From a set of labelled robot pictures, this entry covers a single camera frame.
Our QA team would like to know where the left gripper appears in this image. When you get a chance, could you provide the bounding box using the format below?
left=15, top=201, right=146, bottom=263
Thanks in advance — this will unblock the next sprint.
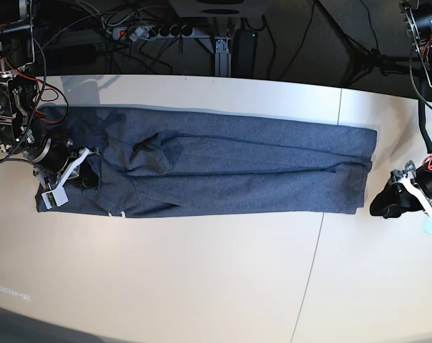
left=369, top=157, right=432, bottom=219

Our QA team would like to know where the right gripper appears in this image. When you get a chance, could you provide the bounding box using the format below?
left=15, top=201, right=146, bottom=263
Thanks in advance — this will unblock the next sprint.
left=29, top=130, right=99, bottom=189

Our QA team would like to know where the black power adapter brick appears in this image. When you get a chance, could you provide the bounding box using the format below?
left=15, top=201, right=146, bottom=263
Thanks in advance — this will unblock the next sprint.
left=232, top=29, right=257, bottom=79

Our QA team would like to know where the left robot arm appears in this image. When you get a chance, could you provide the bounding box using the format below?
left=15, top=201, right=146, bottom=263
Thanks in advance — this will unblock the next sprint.
left=370, top=1, right=432, bottom=219

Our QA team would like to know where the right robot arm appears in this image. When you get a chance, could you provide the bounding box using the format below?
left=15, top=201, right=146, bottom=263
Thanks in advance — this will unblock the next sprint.
left=0, top=1, right=99, bottom=191

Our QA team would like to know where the blue grey T-shirt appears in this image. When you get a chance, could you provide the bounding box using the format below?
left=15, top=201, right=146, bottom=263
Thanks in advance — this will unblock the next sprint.
left=58, top=107, right=377, bottom=218

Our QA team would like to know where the white power strip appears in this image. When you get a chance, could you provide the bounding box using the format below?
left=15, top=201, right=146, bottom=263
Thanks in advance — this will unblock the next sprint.
left=112, top=24, right=199, bottom=42

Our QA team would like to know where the aluminium table frame post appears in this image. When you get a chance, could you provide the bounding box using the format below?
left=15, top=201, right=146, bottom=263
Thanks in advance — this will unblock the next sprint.
left=196, top=17, right=237, bottom=78

